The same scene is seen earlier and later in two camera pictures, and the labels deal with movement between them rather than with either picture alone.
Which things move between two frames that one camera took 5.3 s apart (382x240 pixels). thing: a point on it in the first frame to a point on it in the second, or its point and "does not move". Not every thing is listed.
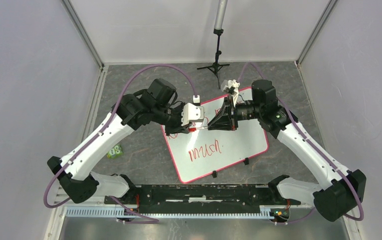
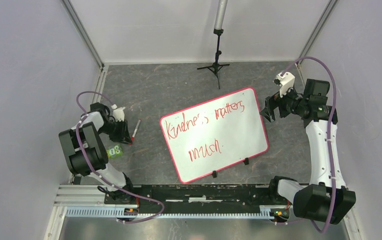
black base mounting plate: (201, 197) does not move
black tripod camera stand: (221, 6) does not move
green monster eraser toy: (115, 152) does not move
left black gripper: (177, 128) to (123, 136)
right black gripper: (224, 118) to (272, 102)
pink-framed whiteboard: (203, 152) does not move
